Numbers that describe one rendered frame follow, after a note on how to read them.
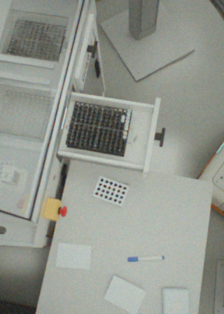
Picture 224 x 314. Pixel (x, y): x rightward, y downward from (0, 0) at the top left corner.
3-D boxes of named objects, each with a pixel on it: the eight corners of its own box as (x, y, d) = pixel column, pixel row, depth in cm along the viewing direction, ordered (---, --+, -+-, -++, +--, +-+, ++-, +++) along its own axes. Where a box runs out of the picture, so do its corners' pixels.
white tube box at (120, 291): (145, 290, 131) (146, 291, 126) (136, 312, 129) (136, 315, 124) (114, 274, 133) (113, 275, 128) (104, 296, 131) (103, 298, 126)
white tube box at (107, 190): (129, 188, 141) (129, 186, 137) (122, 207, 139) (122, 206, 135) (100, 177, 142) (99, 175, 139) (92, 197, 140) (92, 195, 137)
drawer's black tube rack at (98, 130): (131, 116, 140) (132, 110, 134) (124, 158, 136) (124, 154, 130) (78, 107, 142) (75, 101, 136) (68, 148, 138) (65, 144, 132)
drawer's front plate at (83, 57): (96, 29, 153) (94, 13, 142) (82, 90, 146) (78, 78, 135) (92, 29, 153) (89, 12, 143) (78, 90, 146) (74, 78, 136)
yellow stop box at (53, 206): (64, 202, 132) (61, 200, 125) (60, 221, 131) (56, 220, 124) (51, 200, 133) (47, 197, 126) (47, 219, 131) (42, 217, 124)
